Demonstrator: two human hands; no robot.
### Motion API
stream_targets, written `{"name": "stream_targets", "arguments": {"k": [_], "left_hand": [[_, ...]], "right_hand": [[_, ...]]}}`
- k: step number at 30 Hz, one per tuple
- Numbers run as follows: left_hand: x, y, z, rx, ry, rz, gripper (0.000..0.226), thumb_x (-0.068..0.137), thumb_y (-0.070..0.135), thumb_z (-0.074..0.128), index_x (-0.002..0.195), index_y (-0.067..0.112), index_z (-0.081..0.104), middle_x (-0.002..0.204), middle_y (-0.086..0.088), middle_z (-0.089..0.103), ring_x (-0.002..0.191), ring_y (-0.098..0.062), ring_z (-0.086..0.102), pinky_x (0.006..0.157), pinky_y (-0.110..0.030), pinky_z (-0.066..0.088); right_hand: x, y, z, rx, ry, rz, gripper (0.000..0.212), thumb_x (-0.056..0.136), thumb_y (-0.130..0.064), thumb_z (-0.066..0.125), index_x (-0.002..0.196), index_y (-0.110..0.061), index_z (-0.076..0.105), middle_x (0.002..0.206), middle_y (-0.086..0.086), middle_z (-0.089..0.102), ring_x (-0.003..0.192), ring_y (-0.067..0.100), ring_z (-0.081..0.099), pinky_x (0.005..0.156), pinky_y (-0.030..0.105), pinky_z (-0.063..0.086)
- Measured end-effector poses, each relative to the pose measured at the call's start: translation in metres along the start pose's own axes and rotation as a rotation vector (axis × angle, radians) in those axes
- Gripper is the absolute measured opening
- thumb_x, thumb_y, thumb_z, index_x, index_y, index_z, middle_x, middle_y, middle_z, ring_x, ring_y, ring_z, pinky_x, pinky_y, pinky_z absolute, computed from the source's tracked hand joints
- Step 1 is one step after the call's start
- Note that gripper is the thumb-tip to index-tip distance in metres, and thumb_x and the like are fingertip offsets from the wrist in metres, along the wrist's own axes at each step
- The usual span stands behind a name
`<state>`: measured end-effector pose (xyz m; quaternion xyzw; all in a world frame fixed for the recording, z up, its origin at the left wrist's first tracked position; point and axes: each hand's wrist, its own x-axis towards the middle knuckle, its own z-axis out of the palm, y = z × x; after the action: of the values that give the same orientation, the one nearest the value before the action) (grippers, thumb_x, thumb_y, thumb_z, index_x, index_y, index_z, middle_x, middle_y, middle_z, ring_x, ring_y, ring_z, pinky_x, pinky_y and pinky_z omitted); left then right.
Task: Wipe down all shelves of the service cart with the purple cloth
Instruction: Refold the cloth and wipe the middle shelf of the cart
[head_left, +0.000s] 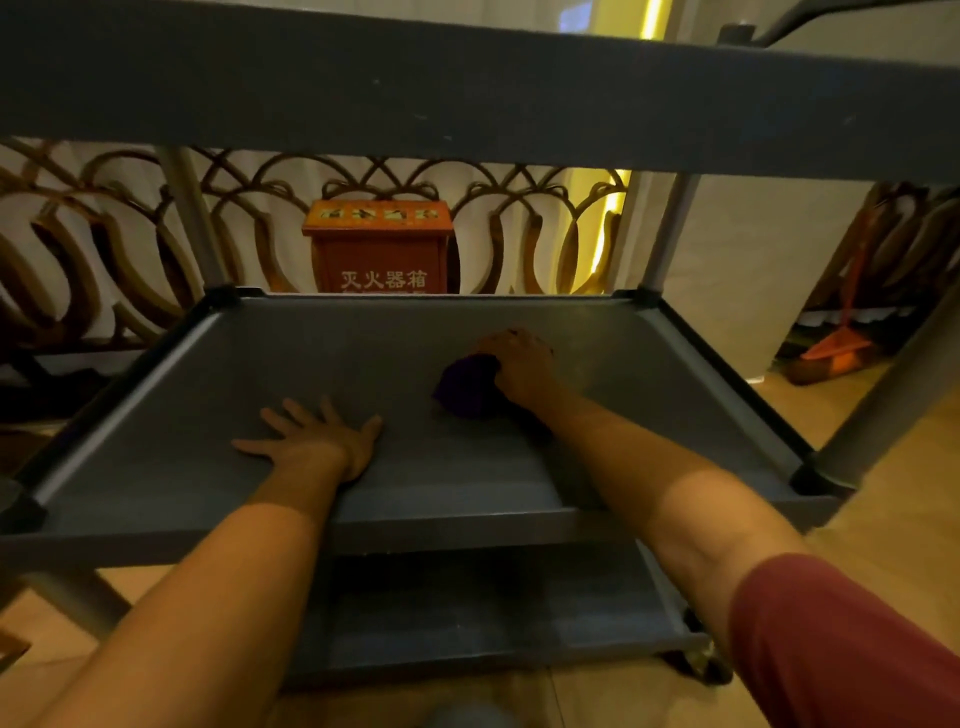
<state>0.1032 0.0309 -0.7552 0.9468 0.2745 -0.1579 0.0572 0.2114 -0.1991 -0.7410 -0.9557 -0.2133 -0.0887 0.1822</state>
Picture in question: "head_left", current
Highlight person's left hand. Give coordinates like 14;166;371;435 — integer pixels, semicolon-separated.
231;396;384;483

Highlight person's right hand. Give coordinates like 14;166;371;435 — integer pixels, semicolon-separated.
474;327;565;411

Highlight dark purple cleaning cloth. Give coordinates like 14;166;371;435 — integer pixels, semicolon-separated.
432;354;519;421

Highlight person's left forearm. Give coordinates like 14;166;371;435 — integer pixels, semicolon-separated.
33;448;354;728

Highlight person's right forearm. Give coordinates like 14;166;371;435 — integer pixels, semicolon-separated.
525;390;811;654

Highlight grey plastic utility cart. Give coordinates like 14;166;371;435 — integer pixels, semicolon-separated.
0;0;960;687

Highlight orange wooden extinguisher box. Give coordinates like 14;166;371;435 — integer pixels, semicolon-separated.
301;198;456;295

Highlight ornate wooden lattice screen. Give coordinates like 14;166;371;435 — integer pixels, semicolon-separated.
0;138;631;354

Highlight person's red sleeve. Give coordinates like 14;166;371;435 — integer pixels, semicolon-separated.
729;553;960;728

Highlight orange dustpan with handle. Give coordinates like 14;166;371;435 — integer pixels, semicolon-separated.
783;206;890;384

